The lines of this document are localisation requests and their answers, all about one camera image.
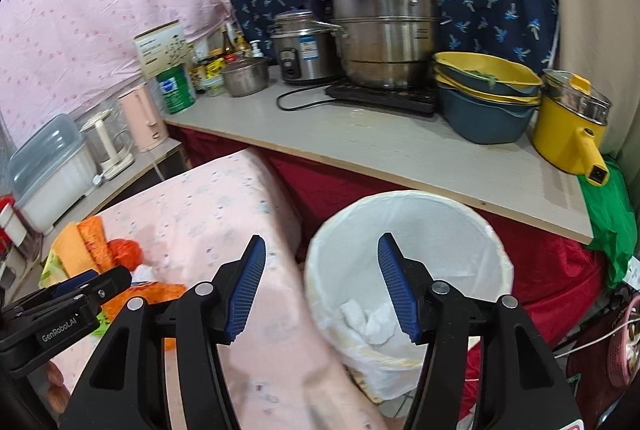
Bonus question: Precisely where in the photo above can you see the red-orange plastic bag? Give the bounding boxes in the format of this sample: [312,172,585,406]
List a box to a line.
[107,239,143,272]

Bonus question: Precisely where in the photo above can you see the orange bag with red characters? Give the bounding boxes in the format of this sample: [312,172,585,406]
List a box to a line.
[92,282,186,337]

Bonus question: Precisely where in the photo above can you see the white tissue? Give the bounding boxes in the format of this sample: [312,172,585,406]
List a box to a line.
[340,299,402,348]

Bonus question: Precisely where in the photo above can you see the yellow-green snack wrapper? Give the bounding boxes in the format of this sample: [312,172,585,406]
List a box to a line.
[38,253,68,289]

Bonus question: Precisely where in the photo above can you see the orange corrugated wrapper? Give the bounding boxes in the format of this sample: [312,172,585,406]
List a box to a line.
[51,223,99,277]

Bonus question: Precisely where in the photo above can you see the clear plastic bag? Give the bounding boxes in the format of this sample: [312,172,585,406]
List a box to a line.
[131,265,156,285]

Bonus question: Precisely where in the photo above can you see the white-lined trash bin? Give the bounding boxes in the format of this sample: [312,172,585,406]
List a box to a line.
[305,191,514,400]

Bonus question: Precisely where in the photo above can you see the person's left hand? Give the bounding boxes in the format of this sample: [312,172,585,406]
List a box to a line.
[46,362,70,414]

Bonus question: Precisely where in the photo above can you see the red plastic basket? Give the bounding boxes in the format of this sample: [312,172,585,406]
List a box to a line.
[0,194,21,248]

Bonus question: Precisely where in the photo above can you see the white dish container blue lid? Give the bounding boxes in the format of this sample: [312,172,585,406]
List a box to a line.
[9,114,98,235]

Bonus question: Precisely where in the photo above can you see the white glass kettle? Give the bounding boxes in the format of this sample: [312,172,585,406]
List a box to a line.
[80,107,134,181]

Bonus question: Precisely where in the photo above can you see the pink electric kettle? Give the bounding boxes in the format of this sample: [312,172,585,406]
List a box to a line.
[118,84,168,152]

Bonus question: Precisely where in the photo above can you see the green plastic bag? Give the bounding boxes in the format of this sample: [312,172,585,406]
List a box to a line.
[578,155,638,291]

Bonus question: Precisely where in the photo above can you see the green tin can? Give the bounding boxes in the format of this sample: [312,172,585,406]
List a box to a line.
[155,64,195,115]

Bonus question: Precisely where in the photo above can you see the yellow label jar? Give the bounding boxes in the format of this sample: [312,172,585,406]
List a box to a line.
[198,56,226,97]

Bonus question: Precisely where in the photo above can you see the yellow electric pot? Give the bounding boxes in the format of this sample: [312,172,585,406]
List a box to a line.
[532,70,611,187]

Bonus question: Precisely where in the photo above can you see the beige printed cardboard box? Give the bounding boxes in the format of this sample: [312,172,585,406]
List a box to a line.
[134,21,189,80]

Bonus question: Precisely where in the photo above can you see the pink dotted curtain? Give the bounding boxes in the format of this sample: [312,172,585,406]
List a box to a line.
[1,0,231,144]

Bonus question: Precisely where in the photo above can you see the small steel pot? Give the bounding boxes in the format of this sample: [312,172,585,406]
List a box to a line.
[221,58,269,98]

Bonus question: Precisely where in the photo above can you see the stacked yellow blue basins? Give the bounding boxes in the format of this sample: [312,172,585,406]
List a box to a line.
[431,51,542,145]

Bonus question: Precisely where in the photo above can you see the dark sauce bottle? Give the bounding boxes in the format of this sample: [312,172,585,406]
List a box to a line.
[221,26,236,62]

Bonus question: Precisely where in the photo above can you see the black induction cooktop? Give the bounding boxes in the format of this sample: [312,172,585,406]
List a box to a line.
[324,84,438,117]

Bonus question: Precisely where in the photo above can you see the steel rice cooker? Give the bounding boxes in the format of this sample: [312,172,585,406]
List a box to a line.
[271,10,340,85]

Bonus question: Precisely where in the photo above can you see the large steel steamer pot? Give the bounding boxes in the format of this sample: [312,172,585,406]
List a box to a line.
[309,0,447,89]

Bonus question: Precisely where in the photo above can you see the black power cable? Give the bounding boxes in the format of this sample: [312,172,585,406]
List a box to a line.
[275,82,342,113]

